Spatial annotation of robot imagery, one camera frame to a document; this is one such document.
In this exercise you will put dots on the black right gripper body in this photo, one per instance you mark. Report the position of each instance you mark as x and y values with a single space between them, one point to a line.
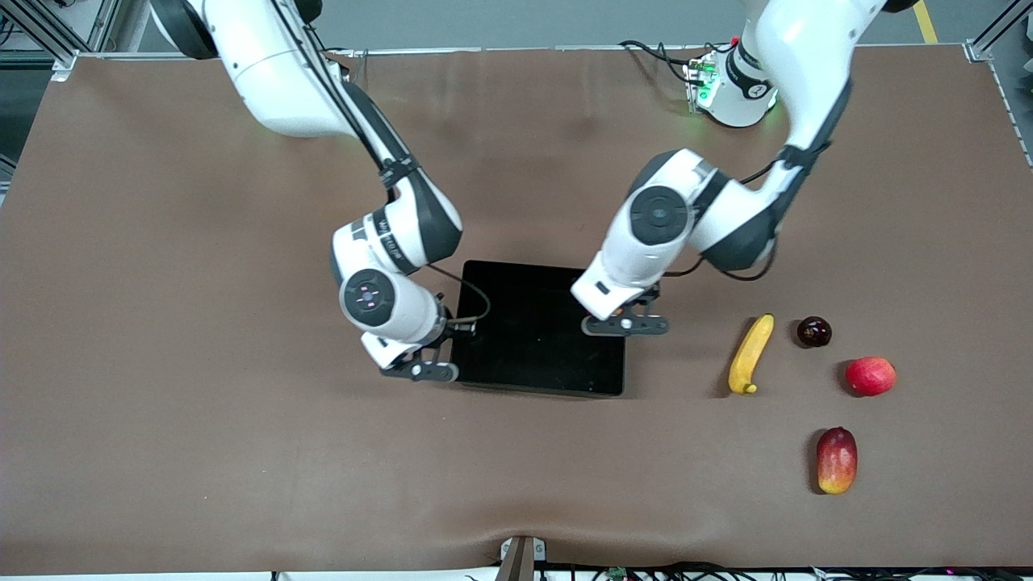
446 336

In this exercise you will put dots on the yellow banana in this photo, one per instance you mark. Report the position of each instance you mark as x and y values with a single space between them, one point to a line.
750 355

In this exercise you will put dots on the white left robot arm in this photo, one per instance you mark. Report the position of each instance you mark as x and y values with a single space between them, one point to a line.
670 222

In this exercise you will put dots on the red peach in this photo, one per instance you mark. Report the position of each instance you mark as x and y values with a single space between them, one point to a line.
871 376

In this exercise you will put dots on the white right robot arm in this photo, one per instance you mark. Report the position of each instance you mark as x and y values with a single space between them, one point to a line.
387 226

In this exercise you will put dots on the aluminium frame post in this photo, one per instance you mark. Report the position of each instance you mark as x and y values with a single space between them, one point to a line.
997 28
48 28

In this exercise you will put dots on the metal table clamp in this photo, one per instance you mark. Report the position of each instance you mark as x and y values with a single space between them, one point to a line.
522 555

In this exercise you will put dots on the dark purple plum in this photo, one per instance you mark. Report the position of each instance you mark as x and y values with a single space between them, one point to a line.
814 332

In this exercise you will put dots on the red yellow mango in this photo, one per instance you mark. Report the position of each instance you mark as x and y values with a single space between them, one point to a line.
837 461

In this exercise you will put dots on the black plastic box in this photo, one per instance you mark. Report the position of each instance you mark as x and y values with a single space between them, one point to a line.
533 339

